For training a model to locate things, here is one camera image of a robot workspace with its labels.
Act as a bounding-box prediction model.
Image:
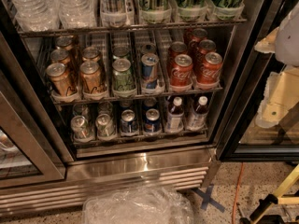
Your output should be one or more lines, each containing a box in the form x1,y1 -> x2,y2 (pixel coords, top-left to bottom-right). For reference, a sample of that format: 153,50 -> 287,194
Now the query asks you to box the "left clear water bottle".
12,0 -> 60,32

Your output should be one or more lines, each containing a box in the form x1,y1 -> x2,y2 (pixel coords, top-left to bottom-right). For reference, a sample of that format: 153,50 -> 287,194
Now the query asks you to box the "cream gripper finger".
255,65 -> 299,129
254,28 -> 278,53

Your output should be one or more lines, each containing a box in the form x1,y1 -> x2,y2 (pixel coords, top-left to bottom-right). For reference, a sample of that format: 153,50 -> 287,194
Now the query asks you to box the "pepsi can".
121,109 -> 138,134
144,108 -> 161,133

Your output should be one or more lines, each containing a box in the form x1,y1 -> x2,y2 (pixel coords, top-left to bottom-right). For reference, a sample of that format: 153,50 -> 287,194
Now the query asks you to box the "middle right Coca-Cola can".
196,39 -> 216,63

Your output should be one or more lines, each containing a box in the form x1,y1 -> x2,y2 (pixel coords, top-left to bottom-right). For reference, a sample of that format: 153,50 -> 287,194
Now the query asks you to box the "dark drink bottle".
166,96 -> 184,133
187,96 -> 208,131

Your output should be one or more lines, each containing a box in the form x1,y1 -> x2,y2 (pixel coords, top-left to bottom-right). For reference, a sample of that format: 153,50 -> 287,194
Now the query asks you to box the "front blue silver can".
141,53 -> 159,89

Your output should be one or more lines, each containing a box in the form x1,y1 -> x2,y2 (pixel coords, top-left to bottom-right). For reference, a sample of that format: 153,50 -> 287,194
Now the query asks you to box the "right clear water bottle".
59,0 -> 96,29

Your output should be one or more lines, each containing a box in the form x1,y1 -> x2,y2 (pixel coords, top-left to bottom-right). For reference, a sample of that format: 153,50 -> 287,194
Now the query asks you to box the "back green can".
112,46 -> 131,60

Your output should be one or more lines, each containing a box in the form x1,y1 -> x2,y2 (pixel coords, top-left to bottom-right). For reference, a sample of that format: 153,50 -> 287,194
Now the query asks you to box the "clear water bottle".
59,0 -> 96,29
12,0 -> 60,32

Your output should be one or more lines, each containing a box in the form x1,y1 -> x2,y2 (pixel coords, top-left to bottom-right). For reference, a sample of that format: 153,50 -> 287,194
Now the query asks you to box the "middle left gold can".
50,49 -> 72,69

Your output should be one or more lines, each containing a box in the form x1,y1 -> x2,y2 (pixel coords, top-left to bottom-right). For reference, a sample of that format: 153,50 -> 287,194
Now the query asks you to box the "yellow black stand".
240,164 -> 299,224

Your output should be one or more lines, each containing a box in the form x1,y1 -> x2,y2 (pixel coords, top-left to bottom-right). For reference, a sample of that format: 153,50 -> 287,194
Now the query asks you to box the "front green can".
112,59 -> 135,91

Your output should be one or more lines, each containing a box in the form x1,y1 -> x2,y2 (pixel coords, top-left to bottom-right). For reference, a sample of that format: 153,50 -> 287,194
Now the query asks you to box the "back Coca-Cola can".
184,28 -> 207,45

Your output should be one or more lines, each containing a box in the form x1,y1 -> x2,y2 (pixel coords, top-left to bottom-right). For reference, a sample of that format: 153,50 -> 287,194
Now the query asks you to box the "front right Pepsi can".
144,108 -> 161,133

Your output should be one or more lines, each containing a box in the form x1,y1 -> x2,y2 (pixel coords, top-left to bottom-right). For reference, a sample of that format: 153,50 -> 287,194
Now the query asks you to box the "upper wire shelf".
17,16 -> 247,37

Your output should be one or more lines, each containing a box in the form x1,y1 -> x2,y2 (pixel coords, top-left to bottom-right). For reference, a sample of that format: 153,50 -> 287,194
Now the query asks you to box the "orange can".
82,47 -> 102,63
79,61 -> 106,94

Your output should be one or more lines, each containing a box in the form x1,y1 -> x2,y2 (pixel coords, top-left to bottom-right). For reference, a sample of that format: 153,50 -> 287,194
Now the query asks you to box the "blue tape cross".
192,184 -> 225,213

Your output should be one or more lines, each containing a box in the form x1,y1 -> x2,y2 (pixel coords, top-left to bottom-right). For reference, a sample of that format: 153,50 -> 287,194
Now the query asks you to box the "back orange can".
82,47 -> 102,63

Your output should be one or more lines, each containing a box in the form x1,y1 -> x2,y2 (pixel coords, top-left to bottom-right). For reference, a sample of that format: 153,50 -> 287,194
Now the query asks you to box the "front right Coca-Cola can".
197,52 -> 222,84

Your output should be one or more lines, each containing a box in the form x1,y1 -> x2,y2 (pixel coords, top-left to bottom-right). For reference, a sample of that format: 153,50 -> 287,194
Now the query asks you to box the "coca-cola can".
184,28 -> 207,45
170,54 -> 193,87
197,52 -> 222,84
168,41 -> 188,64
196,39 -> 216,63

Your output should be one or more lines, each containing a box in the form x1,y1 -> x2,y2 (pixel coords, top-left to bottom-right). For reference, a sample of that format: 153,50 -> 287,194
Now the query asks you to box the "left glass fridge door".
0,72 -> 65,189

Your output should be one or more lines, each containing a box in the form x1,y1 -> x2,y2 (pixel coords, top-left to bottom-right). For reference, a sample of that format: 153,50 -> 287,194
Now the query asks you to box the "front silver can leftmost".
71,116 -> 91,139

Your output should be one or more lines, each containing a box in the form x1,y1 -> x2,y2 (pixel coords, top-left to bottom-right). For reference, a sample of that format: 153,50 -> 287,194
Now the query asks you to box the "back left gold can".
55,35 -> 76,51

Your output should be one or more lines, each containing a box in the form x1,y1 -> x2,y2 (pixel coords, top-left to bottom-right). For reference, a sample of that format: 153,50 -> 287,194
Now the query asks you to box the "blue silver can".
141,53 -> 159,89
140,43 -> 156,55

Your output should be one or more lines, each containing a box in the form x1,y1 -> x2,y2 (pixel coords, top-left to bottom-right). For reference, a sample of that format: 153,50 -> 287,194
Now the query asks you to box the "front orange can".
79,61 -> 106,94

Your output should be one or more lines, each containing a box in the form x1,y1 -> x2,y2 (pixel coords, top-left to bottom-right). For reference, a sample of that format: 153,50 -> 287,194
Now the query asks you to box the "front left Pepsi can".
121,109 -> 138,134

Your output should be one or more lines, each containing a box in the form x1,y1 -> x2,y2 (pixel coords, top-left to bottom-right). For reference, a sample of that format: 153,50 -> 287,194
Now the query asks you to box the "middle wire shelf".
50,84 -> 222,105

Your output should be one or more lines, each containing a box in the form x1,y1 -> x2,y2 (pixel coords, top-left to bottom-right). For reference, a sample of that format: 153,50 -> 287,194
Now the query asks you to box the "wire shelf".
17,16 -> 247,37
50,84 -> 222,105

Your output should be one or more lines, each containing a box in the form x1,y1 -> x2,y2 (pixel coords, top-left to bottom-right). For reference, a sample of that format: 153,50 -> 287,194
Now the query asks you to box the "clear plastic bin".
81,187 -> 194,224

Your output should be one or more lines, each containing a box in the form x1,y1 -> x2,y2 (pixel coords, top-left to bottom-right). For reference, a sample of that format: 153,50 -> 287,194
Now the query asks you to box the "steel fridge base grille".
0,148 -> 221,217

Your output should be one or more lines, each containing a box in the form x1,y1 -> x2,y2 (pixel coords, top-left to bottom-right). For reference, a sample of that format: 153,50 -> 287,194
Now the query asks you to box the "open glass fridge door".
216,0 -> 299,161

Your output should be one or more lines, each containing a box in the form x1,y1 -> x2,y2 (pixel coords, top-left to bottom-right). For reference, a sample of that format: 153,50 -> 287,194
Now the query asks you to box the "front left Coca-Cola can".
170,54 -> 193,87

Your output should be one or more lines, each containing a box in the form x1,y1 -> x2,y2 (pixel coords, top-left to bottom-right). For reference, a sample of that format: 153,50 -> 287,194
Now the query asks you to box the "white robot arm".
254,2 -> 299,128

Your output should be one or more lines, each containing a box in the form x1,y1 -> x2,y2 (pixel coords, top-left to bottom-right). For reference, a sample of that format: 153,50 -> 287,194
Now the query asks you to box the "back blue silver can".
140,43 -> 156,55

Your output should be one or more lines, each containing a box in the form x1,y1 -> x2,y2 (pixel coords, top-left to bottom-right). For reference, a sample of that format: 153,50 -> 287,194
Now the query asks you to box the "front left gold can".
46,63 -> 77,97

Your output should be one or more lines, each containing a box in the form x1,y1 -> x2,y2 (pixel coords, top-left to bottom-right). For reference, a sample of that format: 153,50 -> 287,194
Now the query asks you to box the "middle left Coca-Cola can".
168,41 -> 188,64

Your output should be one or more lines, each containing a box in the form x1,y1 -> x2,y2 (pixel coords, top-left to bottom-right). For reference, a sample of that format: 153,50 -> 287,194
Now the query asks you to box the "gold can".
50,49 -> 72,69
55,35 -> 76,51
46,63 -> 77,97

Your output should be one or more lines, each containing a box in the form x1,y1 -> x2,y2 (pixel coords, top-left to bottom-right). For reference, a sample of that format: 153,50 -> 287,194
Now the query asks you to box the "orange cable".
231,161 -> 245,224

